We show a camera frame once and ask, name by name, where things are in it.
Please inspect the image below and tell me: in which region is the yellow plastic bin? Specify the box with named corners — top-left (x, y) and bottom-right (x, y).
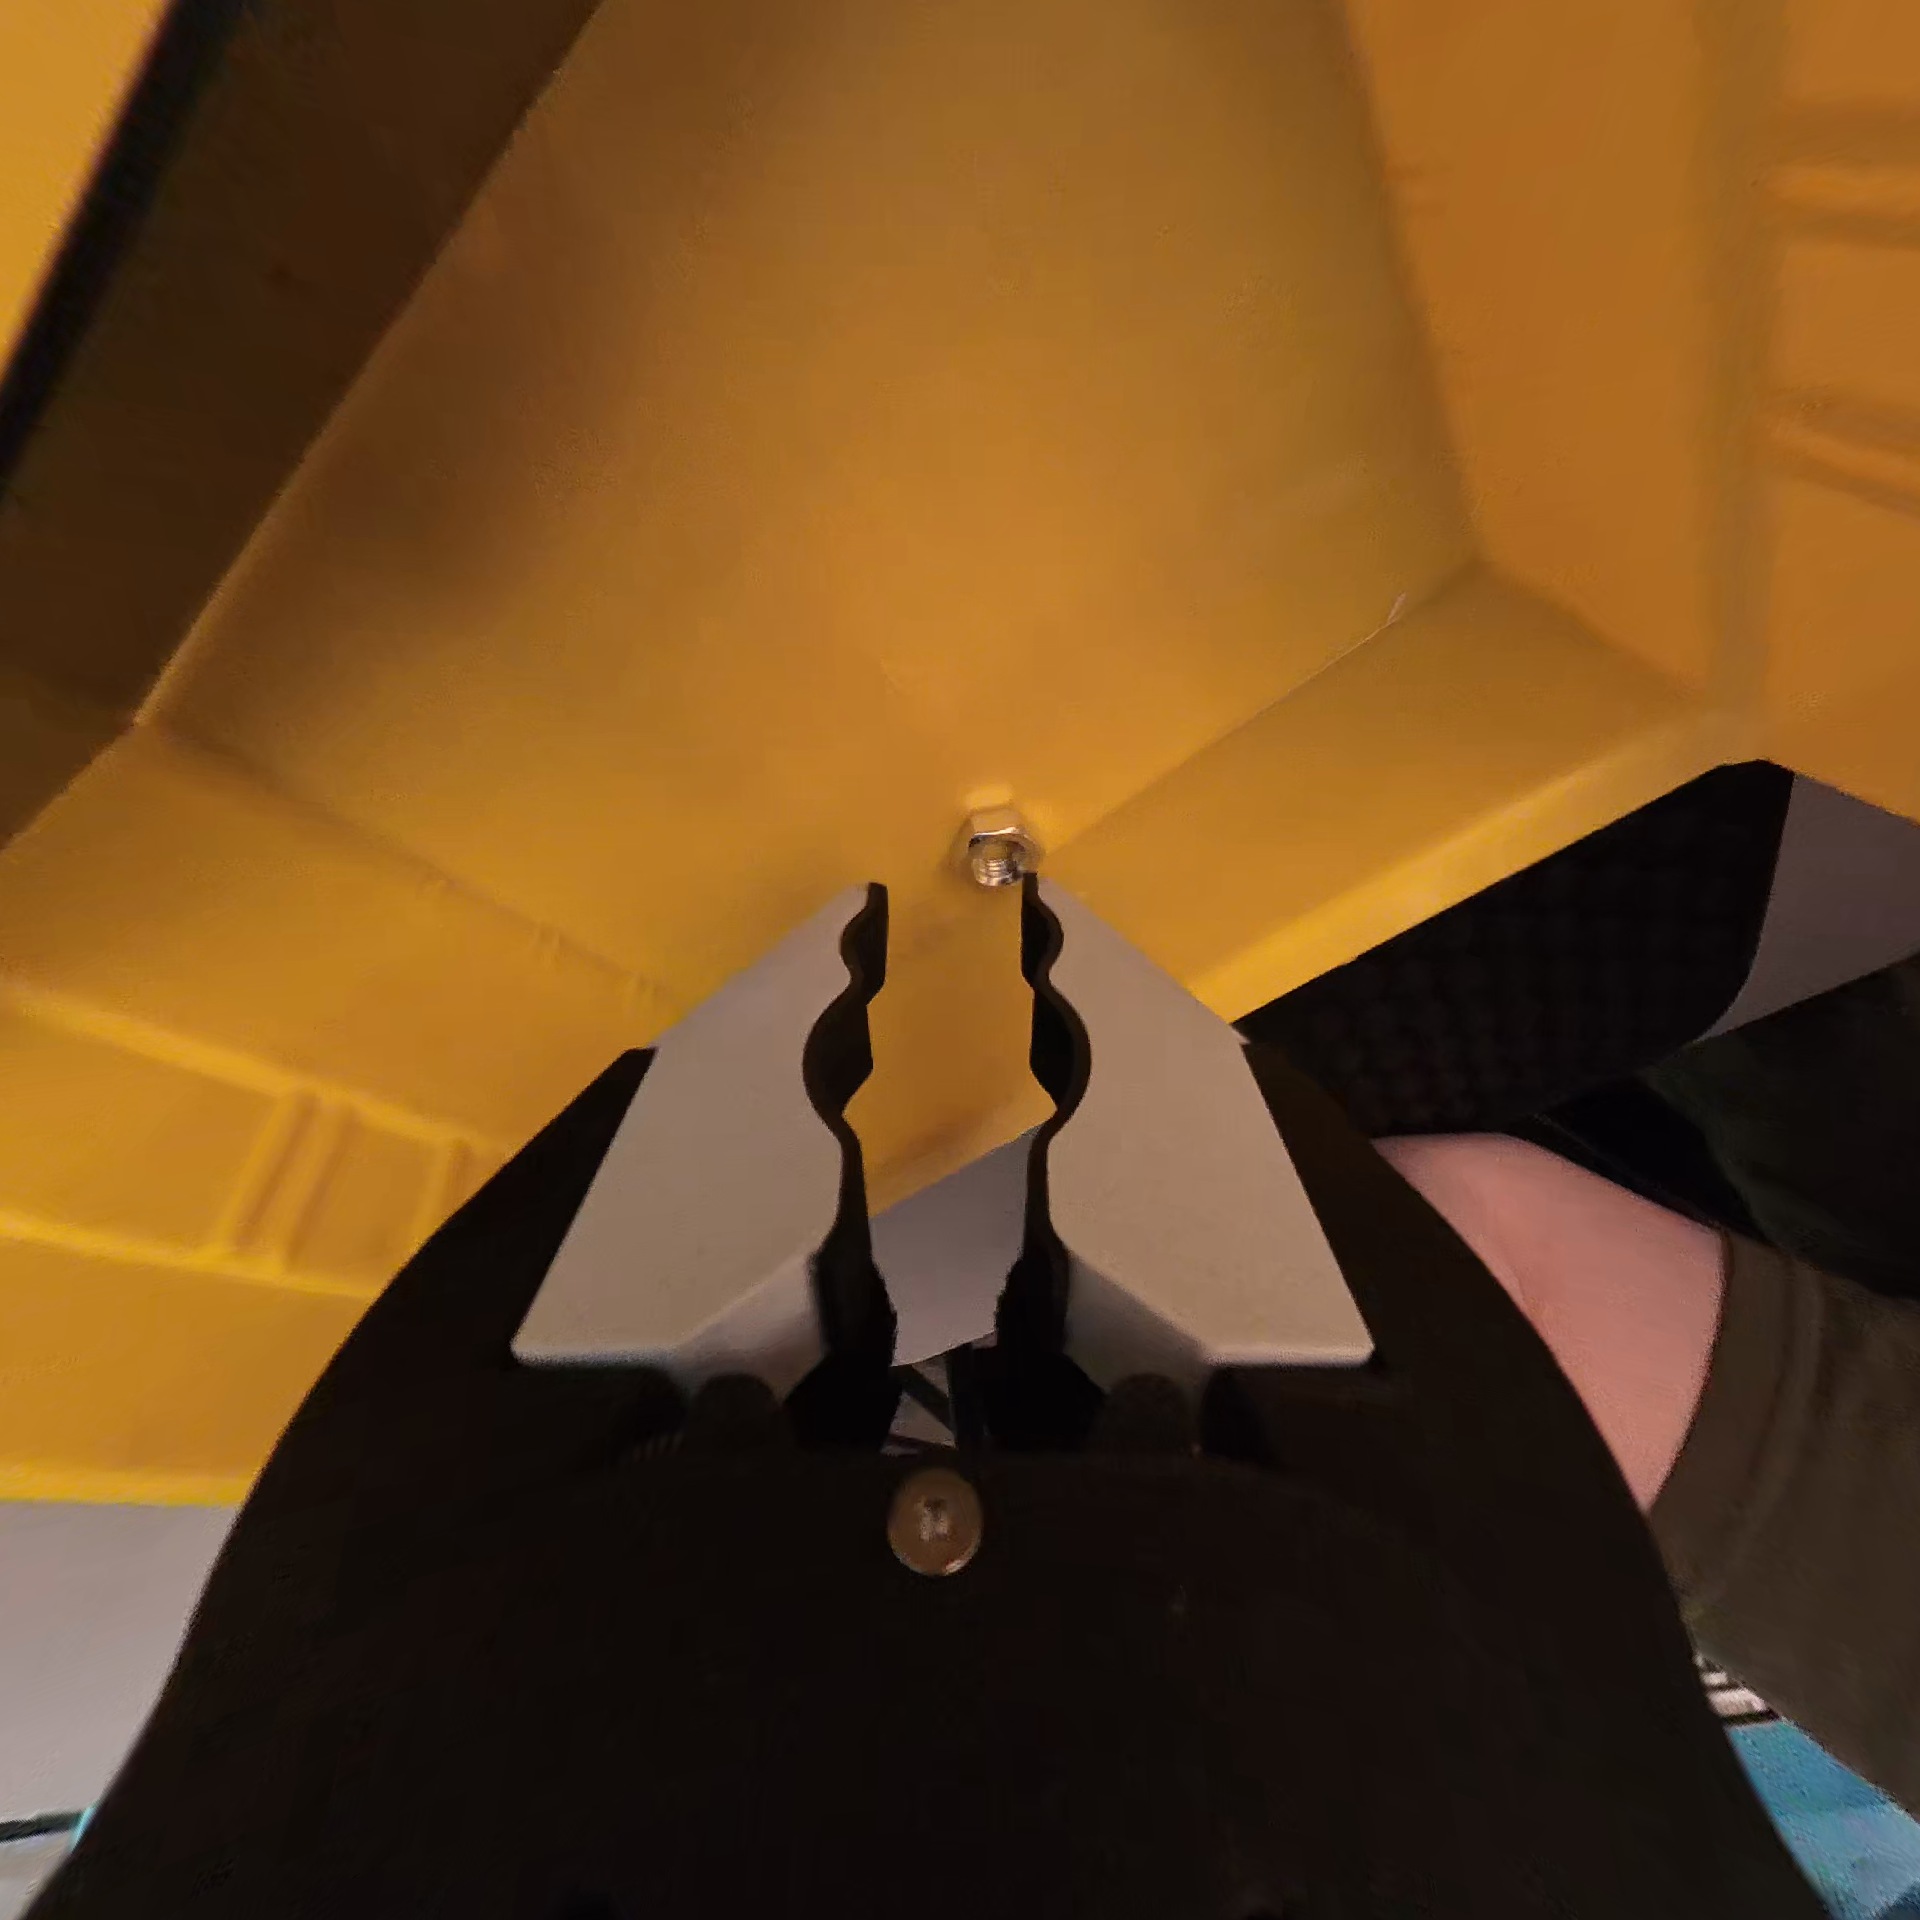
top-left (0, 0), bottom-right (1920, 1509)

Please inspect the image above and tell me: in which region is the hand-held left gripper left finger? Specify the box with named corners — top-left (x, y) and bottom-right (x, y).
top-left (509, 882), bottom-right (894, 1367)

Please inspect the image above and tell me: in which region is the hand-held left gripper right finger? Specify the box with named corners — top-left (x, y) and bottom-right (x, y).
top-left (1019, 872), bottom-right (1375, 1369)

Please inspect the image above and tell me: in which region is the steel hex nut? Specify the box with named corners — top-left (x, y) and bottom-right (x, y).
top-left (948, 806), bottom-right (1037, 894)

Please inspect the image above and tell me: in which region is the person's left forearm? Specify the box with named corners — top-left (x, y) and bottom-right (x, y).
top-left (1375, 1130), bottom-right (1731, 1509)

